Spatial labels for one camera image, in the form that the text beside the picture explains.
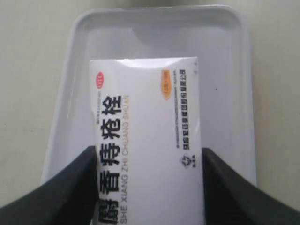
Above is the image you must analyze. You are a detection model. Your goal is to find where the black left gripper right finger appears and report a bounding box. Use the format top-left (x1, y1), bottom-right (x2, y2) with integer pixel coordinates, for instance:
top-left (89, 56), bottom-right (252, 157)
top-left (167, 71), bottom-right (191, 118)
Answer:
top-left (202, 148), bottom-right (300, 225)

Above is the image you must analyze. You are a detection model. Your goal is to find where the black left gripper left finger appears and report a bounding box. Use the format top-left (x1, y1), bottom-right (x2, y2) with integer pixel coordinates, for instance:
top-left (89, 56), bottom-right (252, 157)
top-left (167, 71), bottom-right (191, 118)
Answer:
top-left (0, 146), bottom-right (97, 225)

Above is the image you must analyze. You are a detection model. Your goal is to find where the white red medicine box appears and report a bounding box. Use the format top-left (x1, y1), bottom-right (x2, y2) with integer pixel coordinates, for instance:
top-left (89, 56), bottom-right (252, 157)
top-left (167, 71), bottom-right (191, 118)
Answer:
top-left (89, 57), bottom-right (204, 225)

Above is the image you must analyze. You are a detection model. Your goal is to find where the white plastic tray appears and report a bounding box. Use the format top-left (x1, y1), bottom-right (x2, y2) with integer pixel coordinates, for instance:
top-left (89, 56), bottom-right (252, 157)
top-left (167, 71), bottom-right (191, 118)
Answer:
top-left (41, 5), bottom-right (257, 184)

